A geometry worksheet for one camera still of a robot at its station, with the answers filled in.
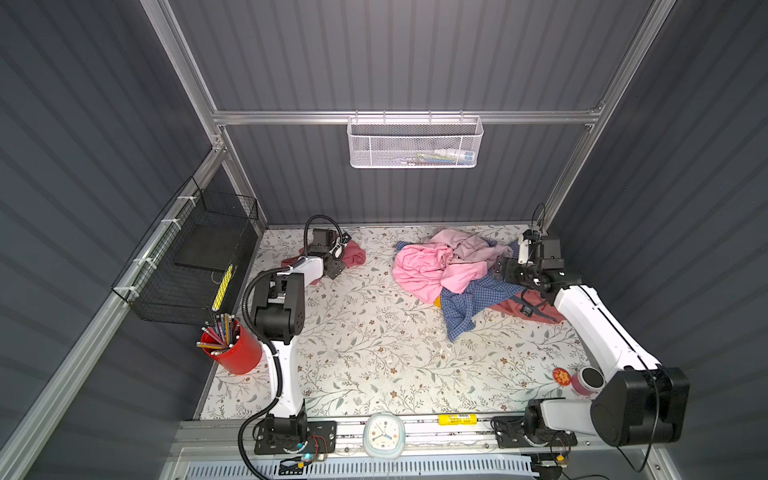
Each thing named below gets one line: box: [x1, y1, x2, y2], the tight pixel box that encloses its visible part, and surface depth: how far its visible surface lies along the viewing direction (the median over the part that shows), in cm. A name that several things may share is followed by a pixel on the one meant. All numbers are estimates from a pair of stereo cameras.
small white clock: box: [363, 412, 406, 460], surface depth 73 cm
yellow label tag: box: [438, 414, 478, 426], surface depth 76 cm
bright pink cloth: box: [393, 243, 488, 304], surface depth 100 cm
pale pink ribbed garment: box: [430, 229, 513, 265], surface depth 99 cm
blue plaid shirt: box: [395, 239, 526, 342], surface depth 93 cm
